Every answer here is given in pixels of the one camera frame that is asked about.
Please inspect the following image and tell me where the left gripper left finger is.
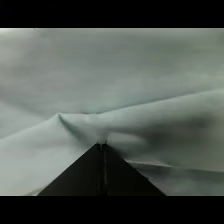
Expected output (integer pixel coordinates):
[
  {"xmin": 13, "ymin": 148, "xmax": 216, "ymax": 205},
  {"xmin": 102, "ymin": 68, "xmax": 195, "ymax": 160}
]
[{"xmin": 37, "ymin": 142, "xmax": 104, "ymax": 197}]

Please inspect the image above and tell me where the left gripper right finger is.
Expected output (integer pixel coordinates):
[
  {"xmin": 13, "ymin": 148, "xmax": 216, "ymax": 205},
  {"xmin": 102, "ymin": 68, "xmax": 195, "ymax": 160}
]
[{"xmin": 101, "ymin": 142, "xmax": 167, "ymax": 197}]

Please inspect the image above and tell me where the white shirt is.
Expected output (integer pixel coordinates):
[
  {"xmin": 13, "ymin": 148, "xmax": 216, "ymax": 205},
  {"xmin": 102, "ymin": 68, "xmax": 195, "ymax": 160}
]
[{"xmin": 0, "ymin": 28, "xmax": 224, "ymax": 197}]

